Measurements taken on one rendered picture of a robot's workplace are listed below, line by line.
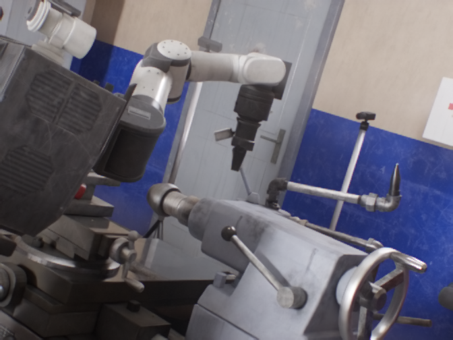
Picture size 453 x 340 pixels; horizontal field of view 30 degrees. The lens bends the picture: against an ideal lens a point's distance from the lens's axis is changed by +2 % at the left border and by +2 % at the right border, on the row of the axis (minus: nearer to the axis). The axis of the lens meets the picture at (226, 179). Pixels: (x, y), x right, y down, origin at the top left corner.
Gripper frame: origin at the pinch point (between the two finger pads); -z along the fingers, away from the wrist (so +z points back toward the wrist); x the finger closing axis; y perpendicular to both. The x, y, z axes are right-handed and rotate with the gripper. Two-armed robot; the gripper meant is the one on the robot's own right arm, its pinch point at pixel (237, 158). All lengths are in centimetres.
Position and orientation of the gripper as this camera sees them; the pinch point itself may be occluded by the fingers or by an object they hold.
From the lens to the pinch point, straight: 206.3
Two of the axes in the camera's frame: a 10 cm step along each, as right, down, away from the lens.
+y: 9.6, 2.8, 0.3
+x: 0.0, 1.4, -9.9
